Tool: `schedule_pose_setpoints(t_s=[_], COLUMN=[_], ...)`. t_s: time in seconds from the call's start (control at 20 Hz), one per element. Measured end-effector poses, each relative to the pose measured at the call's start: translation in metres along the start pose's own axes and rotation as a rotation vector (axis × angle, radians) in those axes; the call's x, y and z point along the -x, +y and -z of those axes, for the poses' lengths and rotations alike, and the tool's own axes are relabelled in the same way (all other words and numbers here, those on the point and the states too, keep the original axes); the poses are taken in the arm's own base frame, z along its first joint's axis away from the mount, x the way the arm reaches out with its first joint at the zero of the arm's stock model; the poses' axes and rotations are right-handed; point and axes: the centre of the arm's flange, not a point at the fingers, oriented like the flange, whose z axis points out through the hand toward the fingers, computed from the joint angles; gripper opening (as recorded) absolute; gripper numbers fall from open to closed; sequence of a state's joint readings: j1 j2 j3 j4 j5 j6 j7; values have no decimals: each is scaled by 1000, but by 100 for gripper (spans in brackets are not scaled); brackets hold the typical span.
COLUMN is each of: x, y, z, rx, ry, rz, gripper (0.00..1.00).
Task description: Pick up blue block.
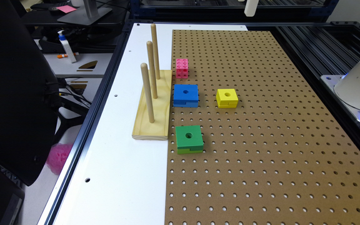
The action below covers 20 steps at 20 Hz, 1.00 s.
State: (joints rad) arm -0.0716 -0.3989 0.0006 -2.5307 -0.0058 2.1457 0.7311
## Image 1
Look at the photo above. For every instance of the pink studded cube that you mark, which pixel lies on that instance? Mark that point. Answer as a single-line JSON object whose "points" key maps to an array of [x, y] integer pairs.
{"points": [[182, 68]]}

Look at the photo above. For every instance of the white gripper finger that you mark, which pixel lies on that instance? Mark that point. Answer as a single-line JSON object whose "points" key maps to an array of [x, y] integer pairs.
{"points": [[250, 7]]}

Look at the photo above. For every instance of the middle wooden peg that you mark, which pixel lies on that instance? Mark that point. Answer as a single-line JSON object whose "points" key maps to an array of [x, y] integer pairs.
{"points": [[152, 73]]}

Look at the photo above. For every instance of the green block with hole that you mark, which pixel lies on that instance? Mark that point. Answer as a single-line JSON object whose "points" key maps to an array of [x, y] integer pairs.
{"points": [[189, 139]]}

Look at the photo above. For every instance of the yellow block with hole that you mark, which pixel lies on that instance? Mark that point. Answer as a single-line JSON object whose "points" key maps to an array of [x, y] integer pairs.
{"points": [[226, 98]]}

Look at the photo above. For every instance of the orange marker pen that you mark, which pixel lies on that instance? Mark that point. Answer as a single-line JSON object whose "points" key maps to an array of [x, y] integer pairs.
{"points": [[66, 56]]}

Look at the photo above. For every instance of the wooden peg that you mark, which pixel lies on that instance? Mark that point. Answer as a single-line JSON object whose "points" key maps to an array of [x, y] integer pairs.
{"points": [[147, 91], [155, 50], [152, 73]]}

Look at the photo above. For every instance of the black monitor back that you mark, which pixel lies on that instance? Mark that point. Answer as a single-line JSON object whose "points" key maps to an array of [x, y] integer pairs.
{"points": [[29, 100]]}

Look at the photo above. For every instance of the pink sticky note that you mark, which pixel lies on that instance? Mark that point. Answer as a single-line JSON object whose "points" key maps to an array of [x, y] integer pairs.
{"points": [[66, 8]]}

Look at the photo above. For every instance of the pink fluffy ball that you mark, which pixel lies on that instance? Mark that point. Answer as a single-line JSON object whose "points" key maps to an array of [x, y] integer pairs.
{"points": [[57, 157]]}

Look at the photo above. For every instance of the white blue-capped bottle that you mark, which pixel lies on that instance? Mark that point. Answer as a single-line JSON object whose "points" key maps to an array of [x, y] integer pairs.
{"points": [[66, 46]]}

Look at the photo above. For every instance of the silver monitor stand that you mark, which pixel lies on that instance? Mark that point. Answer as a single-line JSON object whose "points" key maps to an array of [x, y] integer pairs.
{"points": [[86, 13]]}

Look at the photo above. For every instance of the near wooden peg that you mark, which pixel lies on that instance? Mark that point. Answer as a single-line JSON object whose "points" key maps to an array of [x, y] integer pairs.
{"points": [[147, 91]]}

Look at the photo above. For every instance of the brown pegboard sheet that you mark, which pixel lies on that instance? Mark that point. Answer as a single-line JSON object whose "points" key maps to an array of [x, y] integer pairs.
{"points": [[279, 157]]}

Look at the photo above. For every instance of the far wooden peg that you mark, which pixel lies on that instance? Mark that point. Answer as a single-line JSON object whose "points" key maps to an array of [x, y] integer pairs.
{"points": [[155, 50]]}

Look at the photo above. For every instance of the wooden peg base board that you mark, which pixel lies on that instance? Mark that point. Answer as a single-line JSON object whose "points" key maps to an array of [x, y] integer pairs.
{"points": [[158, 130]]}

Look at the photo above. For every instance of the blue block with hole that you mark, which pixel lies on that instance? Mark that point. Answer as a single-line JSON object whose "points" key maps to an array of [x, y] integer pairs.
{"points": [[185, 95]]}

